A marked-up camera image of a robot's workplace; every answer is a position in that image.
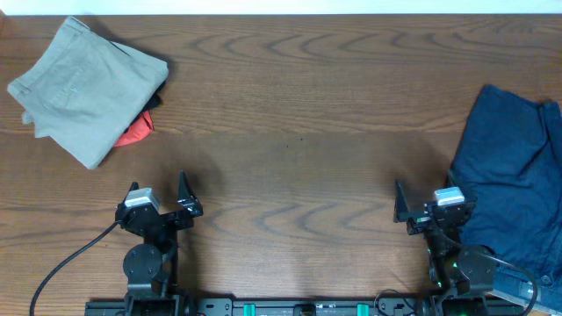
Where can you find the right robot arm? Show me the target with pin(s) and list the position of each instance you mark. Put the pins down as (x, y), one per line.
(462, 273)

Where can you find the red folded garment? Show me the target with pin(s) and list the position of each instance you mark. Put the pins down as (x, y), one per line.
(137, 131)

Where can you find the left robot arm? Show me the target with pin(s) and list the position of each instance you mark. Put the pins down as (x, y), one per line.
(151, 267)

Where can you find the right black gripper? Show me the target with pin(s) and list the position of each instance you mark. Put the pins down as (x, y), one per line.
(423, 221)

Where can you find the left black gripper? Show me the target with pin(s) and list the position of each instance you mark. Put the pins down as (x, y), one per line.
(167, 218)

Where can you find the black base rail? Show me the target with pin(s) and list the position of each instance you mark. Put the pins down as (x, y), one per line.
(386, 305)

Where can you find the folded beige shorts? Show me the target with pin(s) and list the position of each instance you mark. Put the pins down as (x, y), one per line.
(85, 91)

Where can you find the black folded garment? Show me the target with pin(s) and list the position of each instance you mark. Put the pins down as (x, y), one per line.
(152, 103)

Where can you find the navy blue shorts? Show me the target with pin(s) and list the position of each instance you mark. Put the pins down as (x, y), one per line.
(509, 158)

